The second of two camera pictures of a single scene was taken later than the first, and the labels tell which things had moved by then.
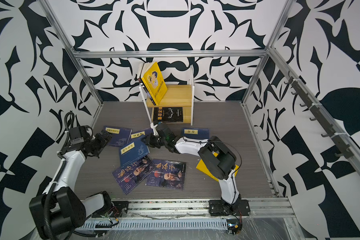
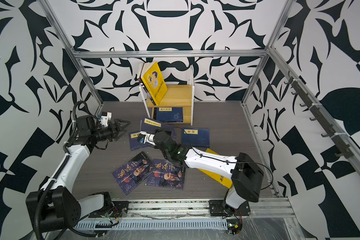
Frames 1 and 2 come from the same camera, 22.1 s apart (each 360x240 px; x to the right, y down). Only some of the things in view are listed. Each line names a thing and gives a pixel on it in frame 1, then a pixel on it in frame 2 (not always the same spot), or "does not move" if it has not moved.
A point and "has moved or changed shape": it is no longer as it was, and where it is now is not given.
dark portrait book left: x=128 y=176 does not move
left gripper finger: x=106 y=136 to x=117 y=125
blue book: x=197 y=133 does not move
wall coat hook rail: x=344 y=148 does not move
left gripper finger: x=97 y=151 to x=116 y=137
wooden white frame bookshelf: x=176 y=96 does not move
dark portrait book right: x=167 y=174 does not move
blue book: x=120 y=136 has moved or changed shape
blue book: x=133 y=151 to x=169 y=114
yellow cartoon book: x=149 y=73 does not move
